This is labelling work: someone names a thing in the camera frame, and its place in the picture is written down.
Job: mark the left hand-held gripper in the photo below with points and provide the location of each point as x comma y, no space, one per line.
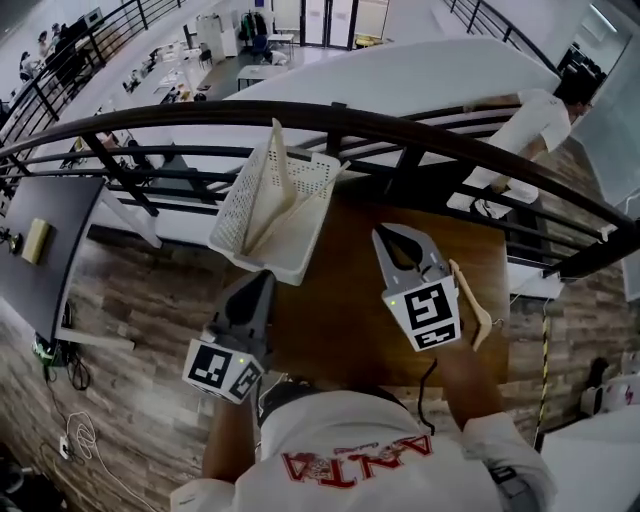
215,370

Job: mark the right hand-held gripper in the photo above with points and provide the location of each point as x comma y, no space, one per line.
430,315

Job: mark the wooden hanger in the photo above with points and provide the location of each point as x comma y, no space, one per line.
470,290
282,160
320,190

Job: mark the white perforated plastic basket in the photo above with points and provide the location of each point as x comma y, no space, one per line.
237,210

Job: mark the person's right forearm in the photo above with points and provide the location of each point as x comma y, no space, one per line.
470,385

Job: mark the person's left forearm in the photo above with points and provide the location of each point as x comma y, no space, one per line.
230,440

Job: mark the brown wooden table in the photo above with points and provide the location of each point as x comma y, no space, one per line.
350,300

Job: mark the person's white t-shirt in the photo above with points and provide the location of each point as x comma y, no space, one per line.
350,425

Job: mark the yellow black striped strip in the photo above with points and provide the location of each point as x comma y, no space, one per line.
544,360

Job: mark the black curved railing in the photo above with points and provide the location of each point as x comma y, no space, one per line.
200,112

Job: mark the green floor device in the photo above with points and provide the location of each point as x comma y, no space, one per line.
42,350

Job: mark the small black bag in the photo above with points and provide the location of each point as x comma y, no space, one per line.
598,372

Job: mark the grey table with white legs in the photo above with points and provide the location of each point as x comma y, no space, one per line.
50,215

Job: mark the beige rectangular block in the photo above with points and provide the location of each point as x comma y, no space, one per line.
36,240

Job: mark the white power strip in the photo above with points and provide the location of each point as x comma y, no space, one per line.
64,446

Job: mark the small dark metal object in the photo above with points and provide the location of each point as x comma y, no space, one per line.
14,242

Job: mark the glass entrance doors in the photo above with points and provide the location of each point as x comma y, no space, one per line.
320,22

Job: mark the white cabinet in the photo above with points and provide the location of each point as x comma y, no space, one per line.
595,465

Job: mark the distant black balcony railing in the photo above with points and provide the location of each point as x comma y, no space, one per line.
98,50

